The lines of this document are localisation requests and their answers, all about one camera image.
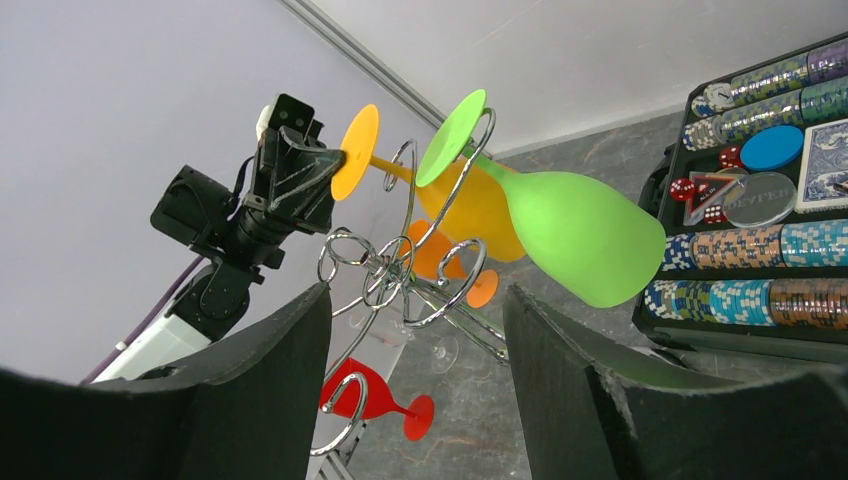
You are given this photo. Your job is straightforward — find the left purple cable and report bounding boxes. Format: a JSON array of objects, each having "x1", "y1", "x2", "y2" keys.
[{"x1": 80, "y1": 254, "x2": 207, "y2": 387}]

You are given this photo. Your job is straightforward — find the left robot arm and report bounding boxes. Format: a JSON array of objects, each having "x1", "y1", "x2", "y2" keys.
[{"x1": 83, "y1": 120, "x2": 343, "y2": 384}]

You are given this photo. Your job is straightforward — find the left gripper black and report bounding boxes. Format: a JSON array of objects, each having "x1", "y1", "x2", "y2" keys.
[{"x1": 248, "y1": 127, "x2": 346, "y2": 234}]

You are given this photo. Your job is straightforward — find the clear wine glass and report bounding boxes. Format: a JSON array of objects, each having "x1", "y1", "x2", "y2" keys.
[{"x1": 353, "y1": 305, "x2": 459, "y2": 379}]

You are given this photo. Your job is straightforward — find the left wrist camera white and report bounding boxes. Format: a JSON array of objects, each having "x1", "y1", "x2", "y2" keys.
[{"x1": 255, "y1": 93, "x2": 324, "y2": 142}]

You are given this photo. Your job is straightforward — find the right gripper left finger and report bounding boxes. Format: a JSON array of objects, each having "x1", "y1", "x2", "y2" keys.
[{"x1": 1, "y1": 283, "x2": 331, "y2": 479}]

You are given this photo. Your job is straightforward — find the chrome wine glass rack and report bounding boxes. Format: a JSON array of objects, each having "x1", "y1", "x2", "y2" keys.
[{"x1": 309, "y1": 107, "x2": 511, "y2": 458}]

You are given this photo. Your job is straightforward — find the green plastic wine glass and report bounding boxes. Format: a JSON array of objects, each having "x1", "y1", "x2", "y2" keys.
[{"x1": 415, "y1": 89, "x2": 668, "y2": 309}]

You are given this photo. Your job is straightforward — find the orange plastic wine glass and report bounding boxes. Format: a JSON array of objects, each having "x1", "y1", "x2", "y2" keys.
[{"x1": 400, "y1": 219, "x2": 500, "y2": 310}]

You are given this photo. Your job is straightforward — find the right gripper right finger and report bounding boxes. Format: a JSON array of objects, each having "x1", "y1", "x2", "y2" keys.
[{"x1": 503, "y1": 285, "x2": 847, "y2": 479}]

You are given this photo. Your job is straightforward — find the red plastic wine glass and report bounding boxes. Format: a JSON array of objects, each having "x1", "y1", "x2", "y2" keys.
[{"x1": 319, "y1": 357, "x2": 435, "y2": 441}]

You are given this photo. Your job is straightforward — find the yellow plastic wine glass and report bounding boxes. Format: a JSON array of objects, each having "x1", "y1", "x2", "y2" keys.
[{"x1": 331, "y1": 104, "x2": 526, "y2": 263}]

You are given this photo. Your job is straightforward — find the black open tool case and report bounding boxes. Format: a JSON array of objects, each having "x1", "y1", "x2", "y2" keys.
[{"x1": 632, "y1": 34, "x2": 847, "y2": 364}]

